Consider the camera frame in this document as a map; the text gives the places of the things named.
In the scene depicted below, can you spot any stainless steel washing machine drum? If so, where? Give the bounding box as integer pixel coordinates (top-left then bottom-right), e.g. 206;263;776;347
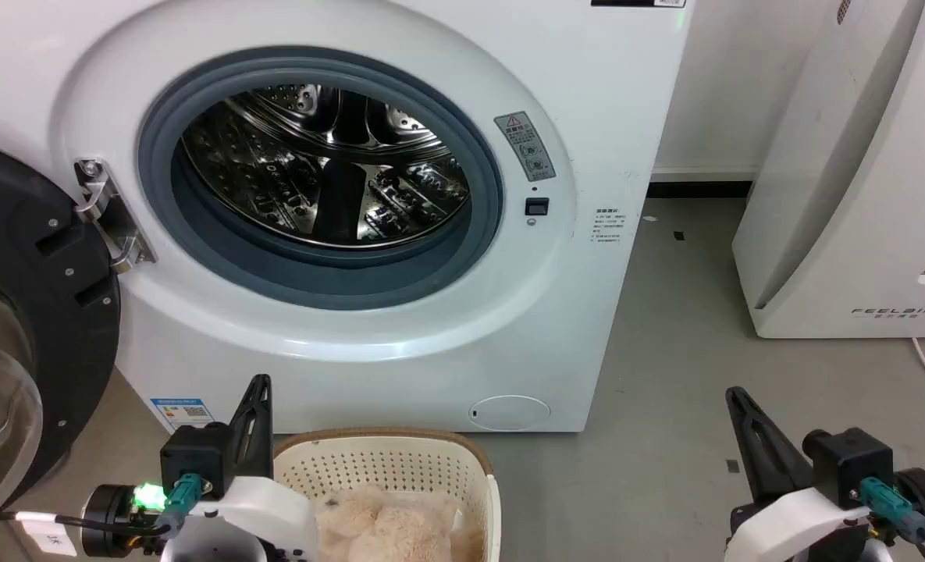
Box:
180;84;473;251

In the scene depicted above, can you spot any black baseboard strip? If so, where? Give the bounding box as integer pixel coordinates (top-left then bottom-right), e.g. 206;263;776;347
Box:
646;180;754;201

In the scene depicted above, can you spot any grey warning sticker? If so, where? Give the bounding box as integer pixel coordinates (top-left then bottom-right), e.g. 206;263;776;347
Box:
494;112;557;183

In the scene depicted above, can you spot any small printed text label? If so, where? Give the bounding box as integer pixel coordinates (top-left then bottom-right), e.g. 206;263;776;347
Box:
592;207;629;247

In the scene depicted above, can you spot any black cable with white tag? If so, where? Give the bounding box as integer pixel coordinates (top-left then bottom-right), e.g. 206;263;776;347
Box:
0;510;171;557

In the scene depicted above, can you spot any black washing machine door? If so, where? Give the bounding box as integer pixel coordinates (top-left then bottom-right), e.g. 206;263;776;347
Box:
0;137;123;522

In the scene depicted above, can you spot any blue energy label sticker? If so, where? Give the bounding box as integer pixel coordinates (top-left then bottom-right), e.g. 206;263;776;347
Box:
150;397;215;435

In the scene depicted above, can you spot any grey rubber door gasket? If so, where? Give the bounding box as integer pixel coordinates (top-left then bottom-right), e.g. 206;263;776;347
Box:
137;46;505;311

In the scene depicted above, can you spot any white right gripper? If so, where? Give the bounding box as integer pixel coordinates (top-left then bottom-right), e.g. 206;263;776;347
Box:
725;386;873;562

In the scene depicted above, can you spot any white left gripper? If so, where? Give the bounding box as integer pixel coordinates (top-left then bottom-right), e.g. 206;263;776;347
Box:
162;374;320;562

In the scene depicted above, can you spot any teal right camera connector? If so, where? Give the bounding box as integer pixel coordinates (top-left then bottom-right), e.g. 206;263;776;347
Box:
859;477;925;544

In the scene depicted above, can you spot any round white filter cover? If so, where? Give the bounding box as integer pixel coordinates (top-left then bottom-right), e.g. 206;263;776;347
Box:
468;394;553;432

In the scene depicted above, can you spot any white front-load washing machine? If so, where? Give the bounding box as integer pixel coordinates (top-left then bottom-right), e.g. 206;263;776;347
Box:
0;0;697;435

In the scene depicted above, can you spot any teal camera connector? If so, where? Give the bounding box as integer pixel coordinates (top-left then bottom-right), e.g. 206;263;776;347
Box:
156;473;203;539
859;477;925;544

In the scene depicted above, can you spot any chrome door hinge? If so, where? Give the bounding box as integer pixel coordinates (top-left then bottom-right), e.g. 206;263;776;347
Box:
74;158;157;275

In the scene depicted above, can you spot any teal left camera connector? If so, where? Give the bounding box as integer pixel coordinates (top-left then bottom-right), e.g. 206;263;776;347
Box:
156;473;203;539

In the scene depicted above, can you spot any beige plush teddy bear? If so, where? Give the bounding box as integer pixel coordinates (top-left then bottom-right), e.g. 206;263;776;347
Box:
313;485;487;562

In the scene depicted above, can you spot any white air purifier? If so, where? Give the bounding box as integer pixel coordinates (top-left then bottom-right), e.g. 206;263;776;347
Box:
731;0;925;340

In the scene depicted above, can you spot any cream perforated laundry basket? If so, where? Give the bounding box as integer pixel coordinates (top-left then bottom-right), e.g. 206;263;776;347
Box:
272;427;503;562

